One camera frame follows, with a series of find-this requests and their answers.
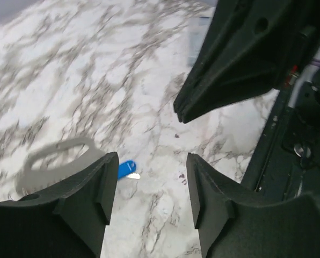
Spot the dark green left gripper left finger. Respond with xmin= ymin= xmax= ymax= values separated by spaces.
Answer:
xmin=0 ymin=152 xmax=119 ymax=257

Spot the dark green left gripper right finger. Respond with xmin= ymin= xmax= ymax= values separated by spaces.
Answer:
xmin=186 ymin=153 xmax=320 ymax=257

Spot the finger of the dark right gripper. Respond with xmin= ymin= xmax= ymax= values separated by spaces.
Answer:
xmin=173 ymin=1 xmax=310 ymax=123

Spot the clear plastic key organizer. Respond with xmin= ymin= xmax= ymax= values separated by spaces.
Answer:
xmin=15 ymin=137 xmax=104 ymax=196

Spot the blue capped key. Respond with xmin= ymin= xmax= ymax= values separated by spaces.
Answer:
xmin=118 ymin=160 xmax=141 ymax=180

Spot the clear plastic storage box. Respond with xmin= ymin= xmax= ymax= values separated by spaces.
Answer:
xmin=187 ymin=16 xmax=212 ymax=67

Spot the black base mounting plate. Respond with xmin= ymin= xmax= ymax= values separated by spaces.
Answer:
xmin=241 ymin=82 xmax=320 ymax=201

